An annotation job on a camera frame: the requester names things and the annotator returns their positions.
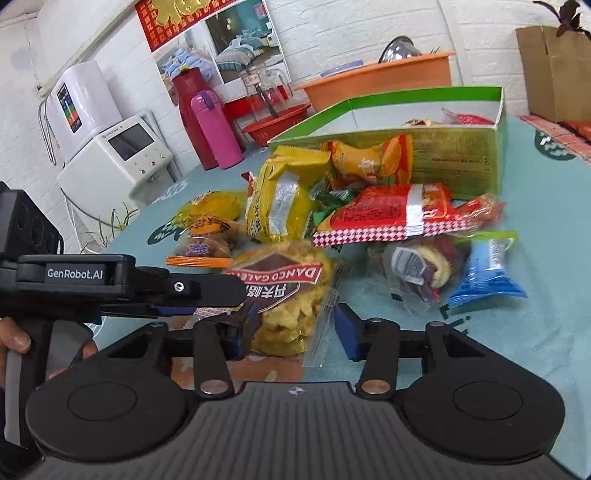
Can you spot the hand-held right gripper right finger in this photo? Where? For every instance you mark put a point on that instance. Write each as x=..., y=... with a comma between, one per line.
x=348, y=332

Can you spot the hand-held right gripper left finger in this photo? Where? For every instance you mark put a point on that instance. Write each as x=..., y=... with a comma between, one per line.
x=238, y=346

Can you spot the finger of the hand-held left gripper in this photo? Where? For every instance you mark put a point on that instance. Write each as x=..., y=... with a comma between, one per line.
x=184, y=288
x=171, y=312

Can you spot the clear packet of yellow chips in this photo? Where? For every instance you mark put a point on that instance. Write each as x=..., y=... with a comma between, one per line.
x=295, y=314

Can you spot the red checkered snack packet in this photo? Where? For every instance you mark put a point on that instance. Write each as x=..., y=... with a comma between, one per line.
x=383, y=212

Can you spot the blue snack packet green top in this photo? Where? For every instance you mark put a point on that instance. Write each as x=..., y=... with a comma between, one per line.
x=485, y=272

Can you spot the green cardboard box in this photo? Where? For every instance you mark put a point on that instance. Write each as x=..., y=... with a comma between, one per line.
x=452, y=157

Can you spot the person's left hand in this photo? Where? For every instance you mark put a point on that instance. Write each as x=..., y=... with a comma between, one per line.
x=16, y=341

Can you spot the clear packet with orange stripe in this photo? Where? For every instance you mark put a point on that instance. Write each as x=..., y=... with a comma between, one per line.
x=203, y=248

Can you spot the green leafy plant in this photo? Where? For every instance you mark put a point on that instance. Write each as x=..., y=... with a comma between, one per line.
x=111, y=226

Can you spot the clear packet of purple bread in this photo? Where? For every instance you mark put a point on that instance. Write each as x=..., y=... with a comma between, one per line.
x=420, y=265

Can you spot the white appliance with screen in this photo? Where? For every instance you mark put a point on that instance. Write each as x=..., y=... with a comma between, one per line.
x=120, y=166

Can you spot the large yellow snack bag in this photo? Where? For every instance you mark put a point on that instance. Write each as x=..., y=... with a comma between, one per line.
x=277, y=203

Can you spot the small green snack packet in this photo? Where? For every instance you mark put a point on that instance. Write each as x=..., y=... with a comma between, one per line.
x=330, y=203

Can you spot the pink thermos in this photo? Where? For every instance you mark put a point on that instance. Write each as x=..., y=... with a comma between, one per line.
x=217, y=134

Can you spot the red thermos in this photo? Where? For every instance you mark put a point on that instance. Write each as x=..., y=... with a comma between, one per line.
x=184, y=120

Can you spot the white water purifier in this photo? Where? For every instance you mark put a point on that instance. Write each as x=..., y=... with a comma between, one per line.
x=87, y=106

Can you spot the small red brown snack packet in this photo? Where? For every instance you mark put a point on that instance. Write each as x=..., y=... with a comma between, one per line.
x=480, y=210

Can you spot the red plastic basin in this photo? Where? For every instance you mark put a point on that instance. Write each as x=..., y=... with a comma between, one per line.
x=277, y=127

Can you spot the red plastic stand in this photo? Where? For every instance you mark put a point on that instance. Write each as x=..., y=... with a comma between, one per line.
x=238, y=110

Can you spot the teal printed tablecloth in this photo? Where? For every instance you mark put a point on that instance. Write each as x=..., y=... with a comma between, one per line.
x=545, y=258

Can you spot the clear glass pitcher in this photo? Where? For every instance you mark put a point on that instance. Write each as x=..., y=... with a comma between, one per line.
x=265, y=87

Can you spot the orange plastic basin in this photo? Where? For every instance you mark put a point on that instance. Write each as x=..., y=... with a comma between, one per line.
x=369, y=85

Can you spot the metal bowl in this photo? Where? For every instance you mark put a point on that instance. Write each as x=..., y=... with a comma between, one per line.
x=399, y=48

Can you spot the red plaid cloth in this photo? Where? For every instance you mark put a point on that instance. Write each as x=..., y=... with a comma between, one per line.
x=558, y=134

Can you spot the large brown cardboard box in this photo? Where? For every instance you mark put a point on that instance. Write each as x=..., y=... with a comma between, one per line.
x=554, y=78

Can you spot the dark purple plant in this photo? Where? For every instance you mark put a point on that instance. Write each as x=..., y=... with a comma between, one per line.
x=568, y=18

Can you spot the bedding wall poster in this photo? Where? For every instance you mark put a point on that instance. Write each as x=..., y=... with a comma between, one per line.
x=240, y=50

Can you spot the red gold wall banner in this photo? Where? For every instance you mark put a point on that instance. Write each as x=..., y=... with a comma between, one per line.
x=161, y=27

